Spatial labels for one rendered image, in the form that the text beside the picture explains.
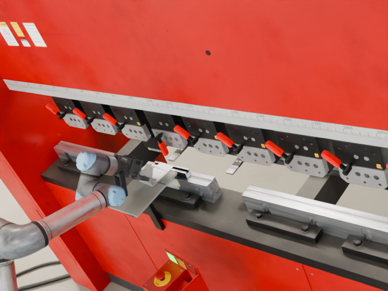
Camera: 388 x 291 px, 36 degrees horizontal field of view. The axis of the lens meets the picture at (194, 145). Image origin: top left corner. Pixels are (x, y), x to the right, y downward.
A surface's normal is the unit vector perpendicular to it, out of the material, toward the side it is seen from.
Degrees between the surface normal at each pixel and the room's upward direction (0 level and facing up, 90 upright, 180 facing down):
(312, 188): 0
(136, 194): 0
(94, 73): 90
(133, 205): 0
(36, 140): 90
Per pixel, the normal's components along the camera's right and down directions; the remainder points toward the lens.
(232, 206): -0.34, -0.76
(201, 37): -0.58, 0.63
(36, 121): 0.74, 0.15
